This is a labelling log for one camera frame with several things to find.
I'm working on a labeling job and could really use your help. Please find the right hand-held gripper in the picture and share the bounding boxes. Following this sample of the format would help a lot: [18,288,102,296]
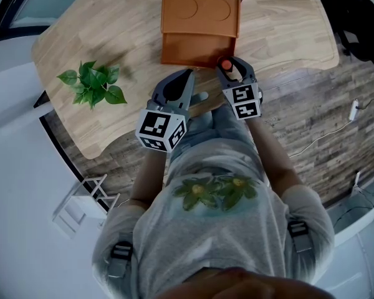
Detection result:
[216,56,263,121]

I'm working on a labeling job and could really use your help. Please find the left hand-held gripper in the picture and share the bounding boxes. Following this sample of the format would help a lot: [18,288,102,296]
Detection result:
[135,69,209,153]

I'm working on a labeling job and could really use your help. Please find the orange plastic tray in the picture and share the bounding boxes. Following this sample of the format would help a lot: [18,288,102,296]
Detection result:
[160,0,241,71]

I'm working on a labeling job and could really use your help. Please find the person's face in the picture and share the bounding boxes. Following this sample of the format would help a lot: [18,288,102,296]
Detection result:
[160,266,334,299]

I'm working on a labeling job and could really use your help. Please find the black office chair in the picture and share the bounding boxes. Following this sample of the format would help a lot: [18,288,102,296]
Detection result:
[333,0,374,83]

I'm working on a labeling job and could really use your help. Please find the person's grey floral shirt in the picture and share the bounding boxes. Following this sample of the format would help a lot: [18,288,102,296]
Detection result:
[92,141,336,298]

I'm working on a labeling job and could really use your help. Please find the white power strip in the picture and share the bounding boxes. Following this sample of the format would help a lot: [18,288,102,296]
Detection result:
[348,99,360,121]

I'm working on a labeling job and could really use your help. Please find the grey strap with black buckle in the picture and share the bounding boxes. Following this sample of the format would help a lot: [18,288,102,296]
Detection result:
[105,240,135,280]
[286,219,314,254]

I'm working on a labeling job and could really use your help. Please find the person's left forearm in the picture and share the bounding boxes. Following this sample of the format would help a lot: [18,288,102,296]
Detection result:
[129,145,169,208]

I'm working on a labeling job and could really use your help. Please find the white step stool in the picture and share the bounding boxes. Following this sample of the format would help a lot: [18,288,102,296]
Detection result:
[51,173,122,240]

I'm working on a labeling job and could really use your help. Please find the white power cable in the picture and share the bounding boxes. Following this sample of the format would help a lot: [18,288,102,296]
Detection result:
[288,118,353,159]

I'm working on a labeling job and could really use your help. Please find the black-framed window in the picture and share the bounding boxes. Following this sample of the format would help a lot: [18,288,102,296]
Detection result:
[0,0,54,39]

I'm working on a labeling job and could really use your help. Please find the green potted plant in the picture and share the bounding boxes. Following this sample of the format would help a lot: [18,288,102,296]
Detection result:
[55,60,128,111]

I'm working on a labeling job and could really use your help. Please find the person's right forearm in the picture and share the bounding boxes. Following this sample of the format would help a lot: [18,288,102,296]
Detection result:
[249,116,303,196]

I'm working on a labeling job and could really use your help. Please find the white open cabinet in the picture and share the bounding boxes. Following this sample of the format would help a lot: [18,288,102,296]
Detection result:
[325,173,374,299]

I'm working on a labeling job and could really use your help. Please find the person's blue jeans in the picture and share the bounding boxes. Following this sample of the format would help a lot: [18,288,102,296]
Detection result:
[174,103,253,155]

